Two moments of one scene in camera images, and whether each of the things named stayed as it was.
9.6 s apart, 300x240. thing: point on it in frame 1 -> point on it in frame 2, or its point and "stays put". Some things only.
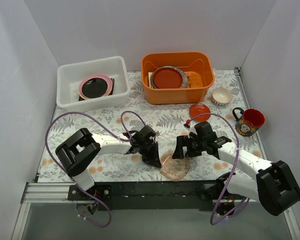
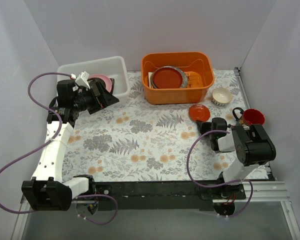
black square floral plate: (113, 82) stays put
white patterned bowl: (221, 96) stays put
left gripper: (148, 151) -> (96, 95)
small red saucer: (198, 109) stays put
